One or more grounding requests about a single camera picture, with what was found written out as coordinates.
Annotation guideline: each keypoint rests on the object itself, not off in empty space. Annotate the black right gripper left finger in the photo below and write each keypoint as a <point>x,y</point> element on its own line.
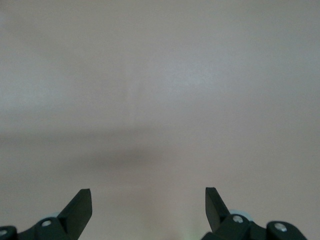
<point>67,220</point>

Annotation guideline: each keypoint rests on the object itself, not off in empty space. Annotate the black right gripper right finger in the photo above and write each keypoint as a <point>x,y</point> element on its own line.
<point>220,220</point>

